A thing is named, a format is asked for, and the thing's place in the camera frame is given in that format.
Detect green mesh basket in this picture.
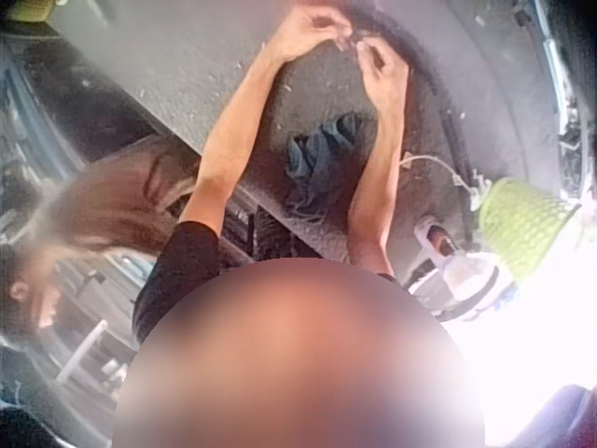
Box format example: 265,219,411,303
478,179,580,287

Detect person's left hand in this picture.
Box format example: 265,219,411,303
266,7,356,64

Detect cluttered metal shelf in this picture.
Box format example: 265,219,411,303
535,0,597,197

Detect white plastic appliance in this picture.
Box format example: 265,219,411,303
412,223,510,324

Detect black ribbed rack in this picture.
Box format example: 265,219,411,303
222,204,282,263

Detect white rod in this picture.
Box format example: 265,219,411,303
55,321,111,382

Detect white cable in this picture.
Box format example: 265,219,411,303
398,153,491,211

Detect person's right hand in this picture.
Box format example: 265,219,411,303
356,40,411,114

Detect blue cloth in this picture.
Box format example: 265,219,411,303
284,114,366,217

